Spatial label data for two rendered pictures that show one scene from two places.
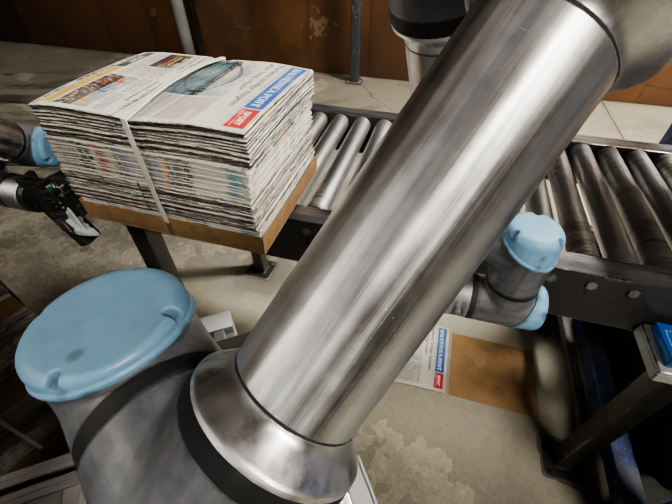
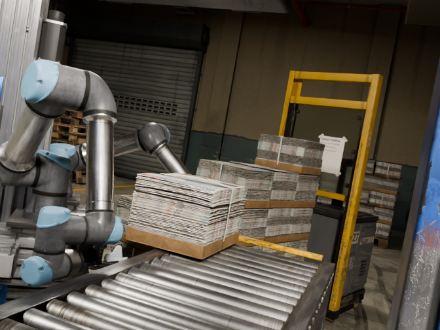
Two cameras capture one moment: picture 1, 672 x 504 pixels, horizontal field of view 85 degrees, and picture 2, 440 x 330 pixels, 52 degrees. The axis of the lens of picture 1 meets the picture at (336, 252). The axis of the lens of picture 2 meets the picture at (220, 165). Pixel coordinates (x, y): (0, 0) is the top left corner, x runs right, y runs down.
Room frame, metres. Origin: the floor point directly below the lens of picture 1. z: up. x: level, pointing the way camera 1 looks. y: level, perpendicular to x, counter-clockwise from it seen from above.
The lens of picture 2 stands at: (0.82, -1.37, 1.19)
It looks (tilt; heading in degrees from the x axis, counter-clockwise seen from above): 3 degrees down; 93
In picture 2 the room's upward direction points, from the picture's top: 10 degrees clockwise
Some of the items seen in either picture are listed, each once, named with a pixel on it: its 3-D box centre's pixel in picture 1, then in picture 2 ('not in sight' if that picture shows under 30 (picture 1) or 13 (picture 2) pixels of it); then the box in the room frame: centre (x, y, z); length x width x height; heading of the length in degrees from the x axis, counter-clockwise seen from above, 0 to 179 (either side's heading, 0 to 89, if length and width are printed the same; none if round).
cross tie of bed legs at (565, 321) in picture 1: (571, 362); not in sight; (0.61, -0.77, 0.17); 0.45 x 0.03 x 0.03; 164
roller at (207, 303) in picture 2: not in sight; (194, 305); (0.75, -0.27, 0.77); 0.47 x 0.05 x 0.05; 164
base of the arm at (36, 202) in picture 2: not in sight; (48, 203); (0.16, 0.17, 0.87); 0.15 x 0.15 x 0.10
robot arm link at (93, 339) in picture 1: (136, 361); (51, 170); (0.15, 0.16, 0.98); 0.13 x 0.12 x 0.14; 42
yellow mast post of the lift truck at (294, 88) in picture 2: not in sight; (277, 177); (1.10, 2.40, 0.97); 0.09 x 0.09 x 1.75; 54
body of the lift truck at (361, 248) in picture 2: not in sight; (321, 252); (1.58, 2.51, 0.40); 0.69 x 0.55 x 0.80; 144
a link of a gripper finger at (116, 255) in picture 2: not in sight; (117, 255); (0.48, -0.03, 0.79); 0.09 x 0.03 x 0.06; 48
